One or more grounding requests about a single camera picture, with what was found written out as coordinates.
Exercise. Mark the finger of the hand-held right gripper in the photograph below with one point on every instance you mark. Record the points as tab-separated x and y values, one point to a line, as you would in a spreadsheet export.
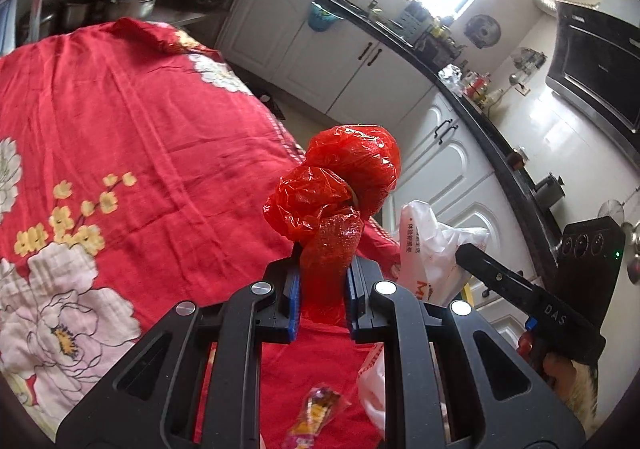
492	271

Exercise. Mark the red plastic bag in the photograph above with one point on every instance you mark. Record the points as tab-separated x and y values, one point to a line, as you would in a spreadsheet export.
345	179

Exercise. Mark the white kitchen cabinets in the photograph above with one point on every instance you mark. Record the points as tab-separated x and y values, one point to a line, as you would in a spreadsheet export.
465	164

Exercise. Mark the group of condiment bottles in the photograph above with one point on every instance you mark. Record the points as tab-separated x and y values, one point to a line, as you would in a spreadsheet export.
482	88

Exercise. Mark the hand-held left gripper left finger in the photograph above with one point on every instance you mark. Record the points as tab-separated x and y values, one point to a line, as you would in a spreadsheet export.
292	301

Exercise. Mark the small steel pot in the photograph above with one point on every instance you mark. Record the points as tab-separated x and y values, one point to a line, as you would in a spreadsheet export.
75	14

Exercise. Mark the orange candy wrapper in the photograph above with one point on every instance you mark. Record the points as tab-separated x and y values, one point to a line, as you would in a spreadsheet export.
315	411

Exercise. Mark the dark floor mat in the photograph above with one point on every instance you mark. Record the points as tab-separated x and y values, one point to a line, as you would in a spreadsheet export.
267	101

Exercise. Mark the black countertop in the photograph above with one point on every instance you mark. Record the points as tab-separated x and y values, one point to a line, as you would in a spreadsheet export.
480	124

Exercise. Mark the crumpled clear plastic bag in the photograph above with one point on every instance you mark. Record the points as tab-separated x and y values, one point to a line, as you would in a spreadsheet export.
452	76

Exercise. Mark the dark metal pot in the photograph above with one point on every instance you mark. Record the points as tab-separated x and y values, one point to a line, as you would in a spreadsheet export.
550	189

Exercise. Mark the white plastic bag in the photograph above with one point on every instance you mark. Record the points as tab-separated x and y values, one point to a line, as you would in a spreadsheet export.
430	249

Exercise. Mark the person's right hand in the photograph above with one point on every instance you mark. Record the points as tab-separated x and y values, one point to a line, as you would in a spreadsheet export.
555	370

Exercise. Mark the black range hood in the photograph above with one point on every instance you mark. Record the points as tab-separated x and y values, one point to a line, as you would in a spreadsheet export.
600	64

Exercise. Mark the round wall vent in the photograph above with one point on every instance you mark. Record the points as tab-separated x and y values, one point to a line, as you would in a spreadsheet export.
481	31

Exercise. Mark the person's right forearm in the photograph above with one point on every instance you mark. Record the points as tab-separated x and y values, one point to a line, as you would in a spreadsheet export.
585	396

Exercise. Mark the yellow rimmed trash bin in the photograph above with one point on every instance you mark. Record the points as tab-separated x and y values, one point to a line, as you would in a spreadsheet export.
468	296

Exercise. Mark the silver duct pipe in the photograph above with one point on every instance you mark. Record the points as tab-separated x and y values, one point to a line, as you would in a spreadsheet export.
545	3

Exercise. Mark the grey dish rack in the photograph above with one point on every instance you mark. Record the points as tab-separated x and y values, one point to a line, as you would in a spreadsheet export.
416	18

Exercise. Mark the teal hanging basket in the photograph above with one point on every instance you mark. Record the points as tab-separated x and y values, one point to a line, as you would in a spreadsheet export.
324	16

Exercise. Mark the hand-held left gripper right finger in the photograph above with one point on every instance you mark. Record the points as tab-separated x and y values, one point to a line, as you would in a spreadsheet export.
352	301

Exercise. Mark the dark red cup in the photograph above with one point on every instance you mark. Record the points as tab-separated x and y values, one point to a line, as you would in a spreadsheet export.
517	157

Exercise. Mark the red floral tablecloth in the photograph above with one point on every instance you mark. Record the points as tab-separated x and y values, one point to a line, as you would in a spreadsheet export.
125	129

